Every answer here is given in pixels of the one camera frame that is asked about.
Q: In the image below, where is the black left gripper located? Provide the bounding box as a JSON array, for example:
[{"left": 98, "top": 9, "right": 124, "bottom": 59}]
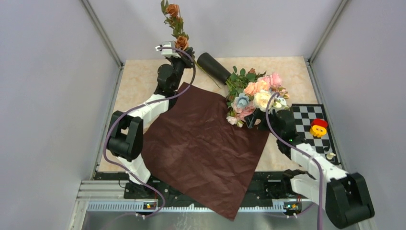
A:
[{"left": 167, "top": 47, "right": 193, "bottom": 90}]

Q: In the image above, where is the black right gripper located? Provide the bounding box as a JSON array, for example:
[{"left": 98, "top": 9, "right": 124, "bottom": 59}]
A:
[{"left": 244, "top": 107, "right": 282, "bottom": 139}]

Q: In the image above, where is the black cylindrical vase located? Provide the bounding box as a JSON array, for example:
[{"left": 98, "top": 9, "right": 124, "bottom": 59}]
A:
[{"left": 197, "top": 52, "right": 231, "bottom": 85}]

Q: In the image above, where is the colourful artificial flower bunch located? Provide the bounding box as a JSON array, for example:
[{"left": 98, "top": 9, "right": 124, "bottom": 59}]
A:
[{"left": 226, "top": 66, "right": 289, "bottom": 128}]

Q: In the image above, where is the brown small rose stem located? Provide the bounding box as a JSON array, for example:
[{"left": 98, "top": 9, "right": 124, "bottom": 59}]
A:
[{"left": 160, "top": 0, "right": 207, "bottom": 74}]

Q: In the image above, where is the red paper bouquet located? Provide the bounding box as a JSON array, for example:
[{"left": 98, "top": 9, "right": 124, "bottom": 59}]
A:
[{"left": 141, "top": 83, "right": 269, "bottom": 220}]

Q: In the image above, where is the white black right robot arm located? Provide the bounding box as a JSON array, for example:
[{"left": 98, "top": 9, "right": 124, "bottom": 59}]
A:
[{"left": 244, "top": 109, "right": 375, "bottom": 229}]

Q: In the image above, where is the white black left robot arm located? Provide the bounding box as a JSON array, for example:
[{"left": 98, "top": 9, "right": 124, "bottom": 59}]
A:
[{"left": 103, "top": 45, "right": 196, "bottom": 198}]

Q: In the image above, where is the black white checkerboard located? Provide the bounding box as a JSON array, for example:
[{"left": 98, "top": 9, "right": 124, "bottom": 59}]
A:
[{"left": 291, "top": 103, "right": 342, "bottom": 168}]

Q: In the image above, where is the red yellow toy block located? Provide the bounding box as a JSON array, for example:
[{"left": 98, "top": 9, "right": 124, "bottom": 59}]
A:
[{"left": 309, "top": 118, "right": 328, "bottom": 138}]

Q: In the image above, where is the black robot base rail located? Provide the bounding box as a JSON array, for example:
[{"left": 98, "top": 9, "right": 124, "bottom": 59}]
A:
[{"left": 124, "top": 172, "right": 305, "bottom": 210}]

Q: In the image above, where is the white toothed cable duct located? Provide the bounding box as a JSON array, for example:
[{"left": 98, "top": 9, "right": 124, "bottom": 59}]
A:
[{"left": 87, "top": 200, "right": 302, "bottom": 213}]

